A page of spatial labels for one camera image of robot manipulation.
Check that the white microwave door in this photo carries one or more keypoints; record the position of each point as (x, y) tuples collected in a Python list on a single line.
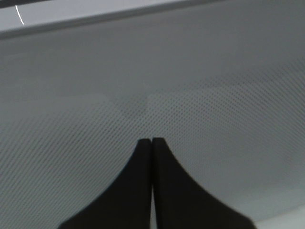
[(223, 81)]

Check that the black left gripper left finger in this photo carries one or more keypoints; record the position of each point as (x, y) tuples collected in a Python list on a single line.
[(126, 203)]

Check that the white microwave oven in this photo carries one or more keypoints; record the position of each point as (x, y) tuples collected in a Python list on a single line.
[(19, 17)]

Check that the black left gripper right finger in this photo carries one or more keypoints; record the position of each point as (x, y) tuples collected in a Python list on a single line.
[(181, 203)]

